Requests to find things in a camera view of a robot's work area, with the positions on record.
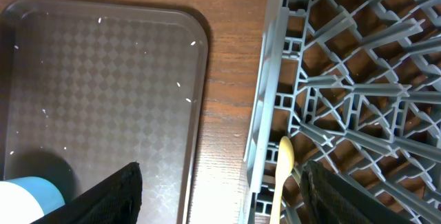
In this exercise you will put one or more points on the yellow plastic spoon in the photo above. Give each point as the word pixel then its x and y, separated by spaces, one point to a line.
pixel 284 166

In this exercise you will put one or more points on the grey dishwasher rack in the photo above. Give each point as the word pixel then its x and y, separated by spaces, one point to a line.
pixel 355 85

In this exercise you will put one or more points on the dark brown serving tray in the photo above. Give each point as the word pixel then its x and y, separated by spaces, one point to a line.
pixel 88 87

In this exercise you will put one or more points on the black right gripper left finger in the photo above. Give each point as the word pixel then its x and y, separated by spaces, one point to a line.
pixel 117 199

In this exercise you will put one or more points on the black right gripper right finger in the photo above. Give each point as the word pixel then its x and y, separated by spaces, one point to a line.
pixel 331 200

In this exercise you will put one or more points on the light blue rice bowl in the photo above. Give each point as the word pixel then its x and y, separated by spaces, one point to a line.
pixel 27 199

